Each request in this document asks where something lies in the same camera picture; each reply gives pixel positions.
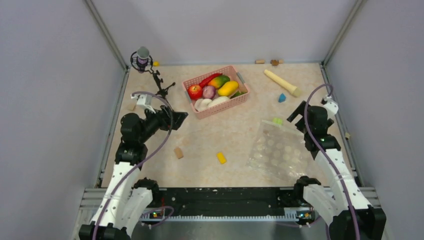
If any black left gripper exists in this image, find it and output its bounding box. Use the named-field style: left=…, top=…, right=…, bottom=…
left=138, top=104, right=188, bottom=143

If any clear dotted zip top bag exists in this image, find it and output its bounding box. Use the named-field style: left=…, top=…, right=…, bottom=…
left=246, top=120, right=318, bottom=182

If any red apple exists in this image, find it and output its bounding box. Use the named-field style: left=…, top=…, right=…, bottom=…
left=187, top=84, right=203, bottom=100

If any purple onion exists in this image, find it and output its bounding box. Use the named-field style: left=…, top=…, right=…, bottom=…
left=202, top=85, right=216, bottom=99

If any pink plastic basket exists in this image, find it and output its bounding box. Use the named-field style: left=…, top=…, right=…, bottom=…
left=182, top=65, right=250, bottom=120

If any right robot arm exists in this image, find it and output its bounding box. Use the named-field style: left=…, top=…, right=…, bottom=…
left=287, top=100, right=387, bottom=240

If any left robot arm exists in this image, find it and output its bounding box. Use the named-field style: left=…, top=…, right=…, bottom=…
left=78, top=105, right=188, bottom=240

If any green toy brick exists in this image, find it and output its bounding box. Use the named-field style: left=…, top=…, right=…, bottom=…
left=272, top=117, right=284, bottom=126

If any brown wooden block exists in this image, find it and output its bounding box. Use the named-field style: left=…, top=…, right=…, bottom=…
left=174, top=147, right=184, bottom=159

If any blue toy block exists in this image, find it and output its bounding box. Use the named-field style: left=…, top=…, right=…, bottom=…
left=278, top=93, right=287, bottom=103

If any beige wooden rolling pin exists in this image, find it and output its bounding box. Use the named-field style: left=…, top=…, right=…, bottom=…
left=263, top=69, right=302, bottom=97

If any light wooden block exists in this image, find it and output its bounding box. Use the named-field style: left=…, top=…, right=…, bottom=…
left=127, top=103, right=137, bottom=112

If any white radish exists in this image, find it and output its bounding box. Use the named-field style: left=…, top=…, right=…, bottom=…
left=207, top=96, right=230, bottom=108

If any red chili pepper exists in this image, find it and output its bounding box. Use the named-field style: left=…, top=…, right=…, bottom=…
left=198, top=73, right=223, bottom=88

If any green orange mango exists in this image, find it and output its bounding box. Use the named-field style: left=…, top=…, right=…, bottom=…
left=207, top=75, right=231, bottom=90

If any microphone on black tripod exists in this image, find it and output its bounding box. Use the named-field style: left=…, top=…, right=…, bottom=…
left=130, top=46, right=176, bottom=99

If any yellow toy block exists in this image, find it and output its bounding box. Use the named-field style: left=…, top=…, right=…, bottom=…
left=216, top=152, right=227, bottom=164

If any yellow mango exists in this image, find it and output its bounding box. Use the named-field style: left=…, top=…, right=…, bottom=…
left=217, top=80, right=239, bottom=97

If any green leafy vegetable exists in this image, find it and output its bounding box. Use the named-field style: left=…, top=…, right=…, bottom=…
left=230, top=91, right=247, bottom=99

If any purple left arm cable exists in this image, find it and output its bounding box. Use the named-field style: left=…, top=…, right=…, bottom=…
left=91, top=91, right=174, bottom=240

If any brown piece at back wall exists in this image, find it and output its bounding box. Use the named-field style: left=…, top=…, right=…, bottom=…
left=270, top=59, right=284, bottom=66

